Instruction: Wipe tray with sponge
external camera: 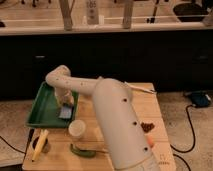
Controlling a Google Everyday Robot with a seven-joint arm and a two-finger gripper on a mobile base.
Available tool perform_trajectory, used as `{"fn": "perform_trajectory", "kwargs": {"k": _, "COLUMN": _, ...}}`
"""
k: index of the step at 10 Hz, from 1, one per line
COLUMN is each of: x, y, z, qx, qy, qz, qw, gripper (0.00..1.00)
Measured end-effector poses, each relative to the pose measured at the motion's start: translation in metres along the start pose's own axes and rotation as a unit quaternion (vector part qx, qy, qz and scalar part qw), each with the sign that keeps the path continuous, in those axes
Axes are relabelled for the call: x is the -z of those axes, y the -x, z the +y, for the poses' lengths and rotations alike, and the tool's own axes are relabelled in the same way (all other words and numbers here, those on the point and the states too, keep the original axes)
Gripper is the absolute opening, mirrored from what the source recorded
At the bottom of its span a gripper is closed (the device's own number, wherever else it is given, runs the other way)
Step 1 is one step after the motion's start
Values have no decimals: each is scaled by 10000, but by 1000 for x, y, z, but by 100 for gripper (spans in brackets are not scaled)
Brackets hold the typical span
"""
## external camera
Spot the orange carrot toy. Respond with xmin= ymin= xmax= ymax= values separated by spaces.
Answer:
xmin=146 ymin=135 xmax=155 ymax=148

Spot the brown small object pile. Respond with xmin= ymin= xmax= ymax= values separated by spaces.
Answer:
xmin=141 ymin=122 xmax=155 ymax=133

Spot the black floor cable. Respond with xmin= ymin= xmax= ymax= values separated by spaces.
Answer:
xmin=169 ymin=104 xmax=197 ymax=171

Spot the dark cabinet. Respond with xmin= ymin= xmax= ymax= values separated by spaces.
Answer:
xmin=0 ymin=30 xmax=213 ymax=100

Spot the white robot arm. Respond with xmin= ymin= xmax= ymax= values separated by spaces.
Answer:
xmin=45 ymin=65 xmax=161 ymax=171

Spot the wooden post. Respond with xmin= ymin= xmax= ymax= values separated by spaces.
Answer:
xmin=122 ymin=0 xmax=134 ymax=29
xmin=59 ymin=0 xmax=73 ymax=31

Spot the white plastic cup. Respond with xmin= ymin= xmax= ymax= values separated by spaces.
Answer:
xmin=68 ymin=120 xmax=86 ymax=139

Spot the dark round coaster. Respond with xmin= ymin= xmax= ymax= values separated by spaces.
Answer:
xmin=32 ymin=138 xmax=50 ymax=153

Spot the yellow banana toy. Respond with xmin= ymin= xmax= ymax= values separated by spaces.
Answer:
xmin=32 ymin=129 xmax=49 ymax=162

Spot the green plastic tray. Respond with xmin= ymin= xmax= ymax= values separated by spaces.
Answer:
xmin=26 ymin=82 xmax=78 ymax=128

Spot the white stick tool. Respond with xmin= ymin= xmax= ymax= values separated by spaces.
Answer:
xmin=124 ymin=82 xmax=156 ymax=94

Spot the dark blue floor device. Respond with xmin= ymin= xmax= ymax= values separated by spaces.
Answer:
xmin=189 ymin=92 xmax=211 ymax=108

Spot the blue sponge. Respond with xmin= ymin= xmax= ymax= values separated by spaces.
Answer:
xmin=59 ymin=105 xmax=72 ymax=119

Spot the right wooden post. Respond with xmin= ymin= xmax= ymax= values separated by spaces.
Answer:
xmin=122 ymin=0 xmax=134 ymax=29

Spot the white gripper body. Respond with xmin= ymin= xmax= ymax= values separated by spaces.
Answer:
xmin=54 ymin=88 xmax=74 ymax=106

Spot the left wooden post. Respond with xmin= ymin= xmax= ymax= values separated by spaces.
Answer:
xmin=59 ymin=0 xmax=73 ymax=31

